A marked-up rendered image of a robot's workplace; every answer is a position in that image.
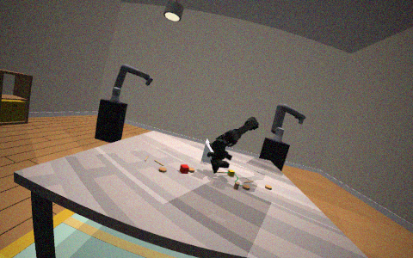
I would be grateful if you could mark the red block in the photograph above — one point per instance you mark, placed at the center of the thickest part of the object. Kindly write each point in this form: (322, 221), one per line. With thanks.
(184, 168)

